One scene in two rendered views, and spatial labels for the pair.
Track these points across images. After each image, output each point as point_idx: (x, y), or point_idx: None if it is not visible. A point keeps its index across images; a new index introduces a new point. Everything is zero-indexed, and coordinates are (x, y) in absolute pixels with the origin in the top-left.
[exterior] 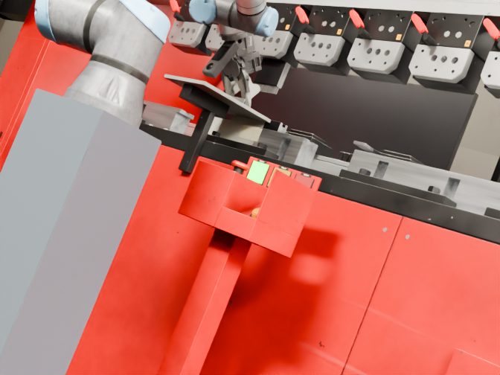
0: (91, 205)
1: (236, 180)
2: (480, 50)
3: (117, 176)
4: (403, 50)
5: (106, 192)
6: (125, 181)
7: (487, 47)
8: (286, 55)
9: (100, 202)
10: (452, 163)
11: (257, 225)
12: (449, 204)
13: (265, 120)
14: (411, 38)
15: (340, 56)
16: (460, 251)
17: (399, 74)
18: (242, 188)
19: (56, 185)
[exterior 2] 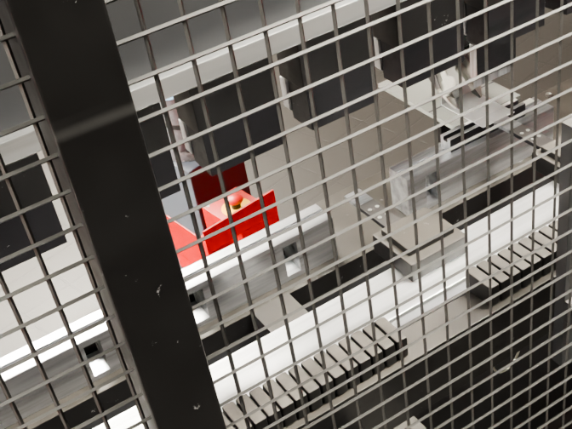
0: (174, 209)
1: (205, 214)
2: (185, 119)
3: (177, 193)
4: (285, 85)
5: (176, 202)
6: (183, 197)
7: (189, 115)
8: (469, 33)
9: (177, 208)
10: (564, 261)
11: (179, 255)
12: None
13: (449, 127)
14: (285, 68)
15: (384, 61)
16: None
17: (299, 117)
18: (213, 221)
19: None
